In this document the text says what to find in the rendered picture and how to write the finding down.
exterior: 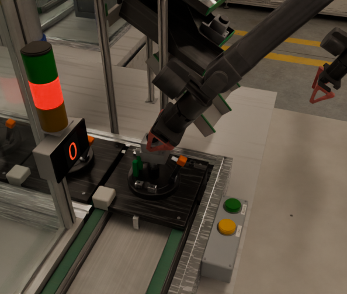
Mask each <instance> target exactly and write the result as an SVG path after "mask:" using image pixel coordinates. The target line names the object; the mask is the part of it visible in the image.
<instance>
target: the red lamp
mask: <svg viewBox="0 0 347 294"><path fill-rule="evenodd" d="M28 82H29V81H28ZM29 86H30V90H31V93H32V96H33V100H34V105H35V106H36V107H37V108H39V109H43V110H49V109H54V108H56V107H58V106H60V105H61V104H62V103H63V101H64V99H63V94H62V91H61V86H60V80H59V77H57V79H56V80H54V81H52V82H50V83H46V84H41V85H37V84H34V83H30V82H29Z"/></svg>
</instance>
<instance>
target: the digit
mask: <svg viewBox="0 0 347 294"><path fill-rule="evenodd" d="M63 147H64V152H65V157H66V160H67V164H68V169H69V168H70V167H71V166H72V165H73V164H74V162H75V161H76V160H77V159H78V157H79V156H80V154H81V152H80V148H79V143H78V138H77V132H76V131H75V132H74V134H73V135H72V136H71V137H70V139H69V140H68V141H67V142H66V143H65V144H64V145H63Z"/></svg>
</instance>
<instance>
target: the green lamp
mask: <svg viewBox="0 0 347 294"><path fill-rule="evenodd" d="M20 54H21V56H22V61H23V64H24V67H25V71H26V75H27V79H28V81H29V82H30V83H34V84H37V85H41V84H46V83H50V82H52V81H54V80H56V79H57V77H58V72H57V67H56V64H55V58H54V53H53V49H51V50H50V51H49V52H48V53H47V54H44V55H40V56H36V57H30V56H26V55H23V54H22V53H20Z"/></svg>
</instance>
